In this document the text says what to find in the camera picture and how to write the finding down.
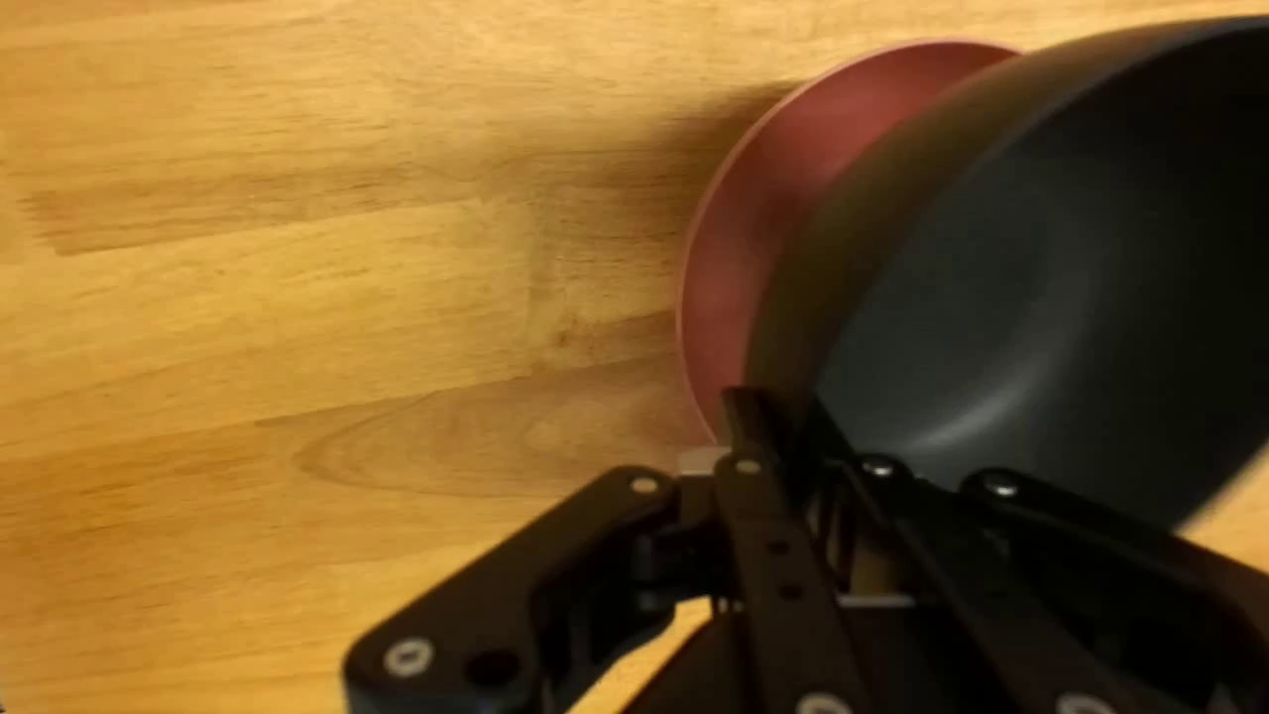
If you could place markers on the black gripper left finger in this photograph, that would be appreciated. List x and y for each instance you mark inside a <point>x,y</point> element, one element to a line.
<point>778,568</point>

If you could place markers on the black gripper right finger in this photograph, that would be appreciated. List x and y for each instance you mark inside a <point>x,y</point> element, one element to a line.
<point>1055,596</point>

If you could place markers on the black bowl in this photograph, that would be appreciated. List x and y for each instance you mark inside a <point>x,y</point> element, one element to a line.
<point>1046,264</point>

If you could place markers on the pink bowl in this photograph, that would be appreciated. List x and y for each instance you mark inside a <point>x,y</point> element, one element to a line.
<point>766,223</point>

